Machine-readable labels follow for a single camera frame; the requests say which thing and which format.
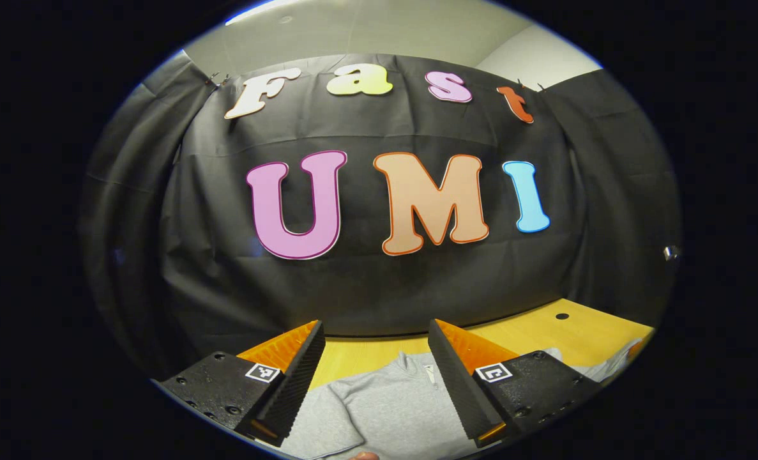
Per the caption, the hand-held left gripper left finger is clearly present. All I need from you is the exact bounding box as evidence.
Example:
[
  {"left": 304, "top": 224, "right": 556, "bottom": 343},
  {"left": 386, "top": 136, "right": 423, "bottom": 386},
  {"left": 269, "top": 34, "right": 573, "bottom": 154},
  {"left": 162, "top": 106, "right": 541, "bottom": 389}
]
[{"left": 155, "top": 319, "right": 326, "bottom": 448}]

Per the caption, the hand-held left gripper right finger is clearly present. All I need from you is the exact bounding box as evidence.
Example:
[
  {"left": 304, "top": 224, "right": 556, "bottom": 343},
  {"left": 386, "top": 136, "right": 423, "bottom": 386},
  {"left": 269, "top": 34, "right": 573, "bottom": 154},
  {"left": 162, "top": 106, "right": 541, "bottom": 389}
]
[{"left": 428, "top": 318, "right": 603, "bottom": 448}]

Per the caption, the grey sweatshirt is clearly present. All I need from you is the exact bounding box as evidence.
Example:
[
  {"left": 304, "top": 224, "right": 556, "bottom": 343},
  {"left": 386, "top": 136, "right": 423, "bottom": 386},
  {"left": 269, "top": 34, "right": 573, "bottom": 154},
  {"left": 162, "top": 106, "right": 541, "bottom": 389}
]
[{"left": 277, "top": 347, "right": 644, "bottom": 460}]

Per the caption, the black backdrop cloth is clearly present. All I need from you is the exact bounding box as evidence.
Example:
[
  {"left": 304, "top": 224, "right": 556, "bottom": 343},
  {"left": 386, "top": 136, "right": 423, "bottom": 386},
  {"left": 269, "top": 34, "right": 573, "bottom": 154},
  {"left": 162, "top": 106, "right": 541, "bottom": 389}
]
[{"left": 79, "top": 54, "right": 683, "bottom": 384}]

